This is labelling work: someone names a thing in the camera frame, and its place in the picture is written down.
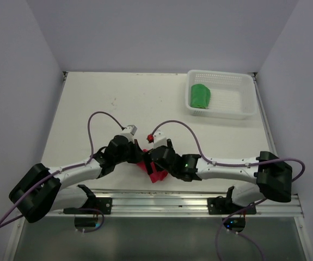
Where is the pink towel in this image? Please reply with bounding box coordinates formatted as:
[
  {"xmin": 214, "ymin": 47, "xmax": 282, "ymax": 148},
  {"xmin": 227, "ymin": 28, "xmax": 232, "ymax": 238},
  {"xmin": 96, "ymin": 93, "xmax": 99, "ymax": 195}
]
[{"xmin": 133, "ymin": 149, "xmax": 168, "ymax": 183}]

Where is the green towel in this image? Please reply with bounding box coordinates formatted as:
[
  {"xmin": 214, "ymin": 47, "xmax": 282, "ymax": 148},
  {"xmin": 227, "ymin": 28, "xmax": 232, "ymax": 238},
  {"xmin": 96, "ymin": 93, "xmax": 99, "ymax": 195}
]
[{"xmin": 190, "ymin": 84, "xmax": 211, "ymax": 109}]

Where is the clear plastic tray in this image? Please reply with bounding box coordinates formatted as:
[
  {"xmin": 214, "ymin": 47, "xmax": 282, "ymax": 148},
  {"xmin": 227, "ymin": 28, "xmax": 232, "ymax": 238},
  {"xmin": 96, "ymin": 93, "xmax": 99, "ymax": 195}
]
[{"xmin": 185, "ymin": 70, "xmax": 257, "ymax": 120}]

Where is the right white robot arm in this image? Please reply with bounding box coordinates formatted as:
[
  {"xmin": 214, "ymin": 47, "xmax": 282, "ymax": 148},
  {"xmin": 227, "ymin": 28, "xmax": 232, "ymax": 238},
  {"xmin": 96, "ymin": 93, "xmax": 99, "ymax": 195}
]
[{"xmin": 143, "ymin": 146, "xmax": 292, "ymax": 214}]

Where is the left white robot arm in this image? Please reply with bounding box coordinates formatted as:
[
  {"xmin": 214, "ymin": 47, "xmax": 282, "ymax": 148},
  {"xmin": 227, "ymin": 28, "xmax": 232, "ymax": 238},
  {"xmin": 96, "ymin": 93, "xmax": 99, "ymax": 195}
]
[{"xmin": 9, "ymin": 135, "xmax": 143, "ymax": 223}]

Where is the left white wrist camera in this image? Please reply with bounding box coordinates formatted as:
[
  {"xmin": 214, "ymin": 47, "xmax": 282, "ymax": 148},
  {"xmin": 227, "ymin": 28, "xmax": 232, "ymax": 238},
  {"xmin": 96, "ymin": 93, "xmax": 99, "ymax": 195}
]
[{"xmin": 120, "ymin": 125, "xmax": 138, "ymax": 143}]

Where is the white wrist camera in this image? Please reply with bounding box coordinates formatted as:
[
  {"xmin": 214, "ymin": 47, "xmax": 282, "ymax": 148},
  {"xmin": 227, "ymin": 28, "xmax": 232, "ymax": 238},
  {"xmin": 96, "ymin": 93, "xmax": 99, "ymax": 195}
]
[
  {"xmin": 152, "ymin": 129, "xmax": 167, "ymax": 149},
  {"xmin": 120, "ymin": 125, "xmax": 138, "ymax": 143}
]

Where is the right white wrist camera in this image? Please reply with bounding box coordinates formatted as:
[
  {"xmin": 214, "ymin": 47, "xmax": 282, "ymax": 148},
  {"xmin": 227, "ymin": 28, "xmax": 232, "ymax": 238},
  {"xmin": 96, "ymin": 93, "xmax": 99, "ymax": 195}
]
[{"xmin": 152, "ymin": 129, "xmax": 167, "ymax": 149}]

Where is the aluminium mounting rail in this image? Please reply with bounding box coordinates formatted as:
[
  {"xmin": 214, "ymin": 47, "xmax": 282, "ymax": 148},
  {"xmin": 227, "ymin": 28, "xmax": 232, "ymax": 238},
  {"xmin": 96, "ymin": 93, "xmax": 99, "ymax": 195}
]
[{"xmin": 47, "ymin": 190, "xmax": 305, "ymax": 218}]

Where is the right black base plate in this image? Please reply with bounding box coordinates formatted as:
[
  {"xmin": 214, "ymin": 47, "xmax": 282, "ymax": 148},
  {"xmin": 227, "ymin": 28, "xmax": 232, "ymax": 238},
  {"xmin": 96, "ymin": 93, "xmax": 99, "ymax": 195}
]
[{"xmin": 207, "ymin": 196, "xmax": 257, "ymax": 215}]

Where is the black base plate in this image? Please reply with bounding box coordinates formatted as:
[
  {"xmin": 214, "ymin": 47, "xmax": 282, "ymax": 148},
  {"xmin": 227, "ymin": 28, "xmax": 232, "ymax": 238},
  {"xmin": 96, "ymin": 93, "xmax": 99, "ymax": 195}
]
[
  {"xmin": 63, "ymin": 197, "xmax": 113, "ymax": 215},
  {"xmin": 207, "ymin": 196, "xmax": 257, "ymax": 215}
]

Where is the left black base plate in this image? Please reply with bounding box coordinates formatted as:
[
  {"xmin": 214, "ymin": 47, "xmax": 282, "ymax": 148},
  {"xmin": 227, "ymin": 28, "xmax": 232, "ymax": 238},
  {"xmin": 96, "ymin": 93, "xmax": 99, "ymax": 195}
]
[{"xmin": 63, "ymin": 197, "xmax": 113, "ymax": 215}]

